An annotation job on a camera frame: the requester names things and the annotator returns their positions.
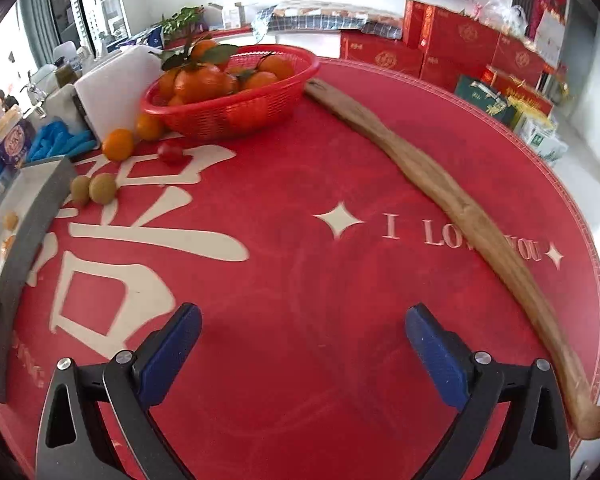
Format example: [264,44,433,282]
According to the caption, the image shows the wooden back scratcher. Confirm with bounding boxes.
[304,78,600,439]

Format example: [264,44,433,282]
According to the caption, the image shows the blue rubber gloves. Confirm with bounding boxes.
[27,120,99,163]

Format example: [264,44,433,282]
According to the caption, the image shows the grey rectangular tray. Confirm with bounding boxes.
[0,156,79,404]

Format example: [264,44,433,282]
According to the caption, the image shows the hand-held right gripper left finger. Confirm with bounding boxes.
[36,302,203,480]

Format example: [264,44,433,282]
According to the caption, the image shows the red plastic basket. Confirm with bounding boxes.
[140,44,321,142]

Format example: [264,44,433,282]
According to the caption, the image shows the grey curtain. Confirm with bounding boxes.
[17,0,57,67]

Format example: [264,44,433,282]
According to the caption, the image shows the cellophane wrapped gift basket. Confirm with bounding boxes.
[472,0,531,39]

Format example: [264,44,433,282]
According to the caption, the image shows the wall calendar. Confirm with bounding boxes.
[532,10,566,69]

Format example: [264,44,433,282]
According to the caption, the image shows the white cutting board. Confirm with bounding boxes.
[74,45,162,141]

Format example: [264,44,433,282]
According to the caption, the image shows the small green-brown kiwi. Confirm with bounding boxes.
[89,172,118,206]
[70,175,92,207]

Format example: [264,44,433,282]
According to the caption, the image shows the red and gold carton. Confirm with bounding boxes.
[482,65,555,116]

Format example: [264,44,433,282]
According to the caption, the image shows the red gift box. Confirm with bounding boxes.
[422,6,501,64]
[490,35,549,79]
[340,32,424,79]
[420,57,489,94]
[402,0,434,50]

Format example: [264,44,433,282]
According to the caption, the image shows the red cherry tomato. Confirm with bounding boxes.
[156,141,185,165]

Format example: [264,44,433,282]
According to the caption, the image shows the checked cloth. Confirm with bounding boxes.
[252,5,404,41]

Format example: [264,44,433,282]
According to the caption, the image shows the red round table mat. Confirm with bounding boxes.
[0,57,600,480]

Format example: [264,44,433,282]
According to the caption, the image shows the round orange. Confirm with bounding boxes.
[101,128,136,162]
[136,112,166,142]

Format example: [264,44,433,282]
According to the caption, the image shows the pile of leafy tangerines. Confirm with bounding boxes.
[157,35,297,107]

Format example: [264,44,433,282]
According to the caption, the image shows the white and green carton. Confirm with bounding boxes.
[517,115,570,166]

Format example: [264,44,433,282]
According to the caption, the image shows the green potted plant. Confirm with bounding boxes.
[160,6,206,41]

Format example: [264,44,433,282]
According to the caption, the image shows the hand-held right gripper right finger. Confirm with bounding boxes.
[404,303,572,480]

